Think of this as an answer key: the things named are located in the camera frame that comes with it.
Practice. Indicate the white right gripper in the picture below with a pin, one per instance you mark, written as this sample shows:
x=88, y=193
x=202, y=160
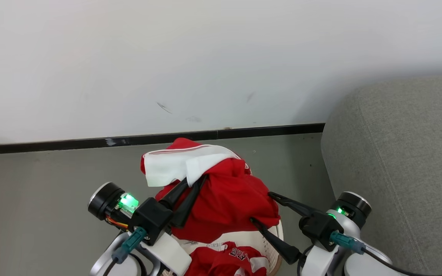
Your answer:
x=322, y=262

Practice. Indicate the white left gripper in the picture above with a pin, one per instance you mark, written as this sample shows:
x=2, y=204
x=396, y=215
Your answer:
x=169, y=253

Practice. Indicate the red garment with white trim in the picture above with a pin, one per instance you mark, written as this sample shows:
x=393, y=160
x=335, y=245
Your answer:
x=228, y=199

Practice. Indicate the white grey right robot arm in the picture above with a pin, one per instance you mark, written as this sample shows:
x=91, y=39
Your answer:
x=355, y=207

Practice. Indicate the grey fabric sofa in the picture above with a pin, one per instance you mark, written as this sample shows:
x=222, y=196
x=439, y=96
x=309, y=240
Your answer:
x=405, y=161

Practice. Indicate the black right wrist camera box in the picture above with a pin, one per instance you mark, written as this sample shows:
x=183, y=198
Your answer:
x=319, y=228

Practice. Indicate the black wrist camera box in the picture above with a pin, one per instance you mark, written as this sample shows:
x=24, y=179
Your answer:
x=150, y=218
x=319, y=228

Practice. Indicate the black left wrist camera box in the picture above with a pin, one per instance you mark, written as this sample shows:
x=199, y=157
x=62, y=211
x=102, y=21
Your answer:
x=150, y=218

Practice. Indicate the black wall baseboard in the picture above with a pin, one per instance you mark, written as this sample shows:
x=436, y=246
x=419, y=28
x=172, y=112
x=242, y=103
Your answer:
x=90, y=143

